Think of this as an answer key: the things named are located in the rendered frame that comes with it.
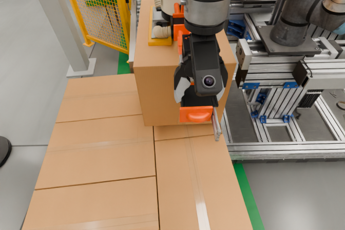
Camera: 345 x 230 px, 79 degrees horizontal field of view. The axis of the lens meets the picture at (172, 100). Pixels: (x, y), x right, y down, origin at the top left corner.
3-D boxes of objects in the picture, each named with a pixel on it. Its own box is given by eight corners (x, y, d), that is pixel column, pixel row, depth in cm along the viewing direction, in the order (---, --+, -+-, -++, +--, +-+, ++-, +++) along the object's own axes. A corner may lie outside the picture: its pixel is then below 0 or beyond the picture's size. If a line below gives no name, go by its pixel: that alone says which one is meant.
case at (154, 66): (148, 56, 149) (141, -2, 119) (204, 54, 150) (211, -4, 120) (144, 126, 110) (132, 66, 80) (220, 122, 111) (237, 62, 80)
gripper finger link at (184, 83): (177, 89, 55) (192, 62, 48) (178, 106, 51) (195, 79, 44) (166, 85, 54) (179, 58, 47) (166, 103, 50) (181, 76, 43)
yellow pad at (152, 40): (150, 8, 111) (149, -1, 107) (169, 8, 111) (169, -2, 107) (148, 46, 89) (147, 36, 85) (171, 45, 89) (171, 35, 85)
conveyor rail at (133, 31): (134, -22, 325) (132, -37, 311) (137, -23, 325) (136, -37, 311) (132, 79, 173) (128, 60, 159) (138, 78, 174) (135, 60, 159)
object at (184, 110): (177, 96, 55) (177, 82, 52) (205, 95, 56) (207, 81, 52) (179, 122, 50) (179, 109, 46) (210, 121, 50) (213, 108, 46)
